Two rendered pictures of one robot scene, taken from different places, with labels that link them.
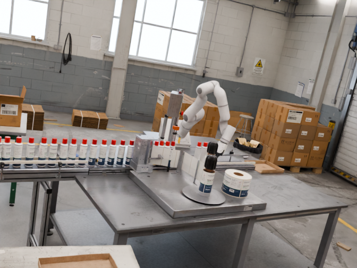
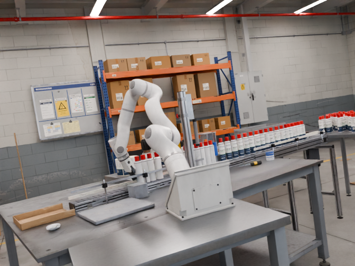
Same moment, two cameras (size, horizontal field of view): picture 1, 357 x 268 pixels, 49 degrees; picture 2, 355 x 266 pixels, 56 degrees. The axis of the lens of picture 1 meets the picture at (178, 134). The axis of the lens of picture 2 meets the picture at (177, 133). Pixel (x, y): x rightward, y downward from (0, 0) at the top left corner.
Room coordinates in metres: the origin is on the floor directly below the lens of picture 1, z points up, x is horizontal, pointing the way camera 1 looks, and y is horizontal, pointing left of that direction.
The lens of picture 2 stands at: (5.71, -0.05, 1.33)
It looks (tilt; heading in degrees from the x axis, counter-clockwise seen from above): 3 degrees down; 179
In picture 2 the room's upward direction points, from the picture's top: 8 degrees counter-clockwise
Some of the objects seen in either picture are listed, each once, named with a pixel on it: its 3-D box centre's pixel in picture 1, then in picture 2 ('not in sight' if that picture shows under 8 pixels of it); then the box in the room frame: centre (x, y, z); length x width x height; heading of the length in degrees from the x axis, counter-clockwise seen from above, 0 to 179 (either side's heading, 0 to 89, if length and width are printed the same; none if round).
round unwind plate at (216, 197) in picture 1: (203, 194); not in sight; (2.56, -0.26, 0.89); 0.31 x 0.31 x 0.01
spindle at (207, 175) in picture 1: (207, 175); not in sight; (2.56, -0.26, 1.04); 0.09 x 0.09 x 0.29
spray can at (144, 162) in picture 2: not in sight; (144, 168); (3.31, -0.29, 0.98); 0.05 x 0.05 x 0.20
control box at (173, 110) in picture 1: (175, 104); (185, 107); (3.17, 0.07, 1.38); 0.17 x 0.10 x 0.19; 179
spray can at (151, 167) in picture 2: (203, 153); (150, 167); (3.28, -0.25, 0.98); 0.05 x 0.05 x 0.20
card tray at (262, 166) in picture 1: (263, 166); (43, 215); (3.72, -0.89, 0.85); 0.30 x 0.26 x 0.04; 124
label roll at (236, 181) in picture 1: (236, 183); (127, 165); (2.75, -0.49, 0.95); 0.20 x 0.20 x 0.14
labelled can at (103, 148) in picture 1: (102, 152); (240, 145); (2.76, 0.53, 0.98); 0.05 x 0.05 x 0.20
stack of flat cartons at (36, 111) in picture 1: (22, 116); not in sight; (6.38, 2.66, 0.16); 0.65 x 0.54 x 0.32; 117
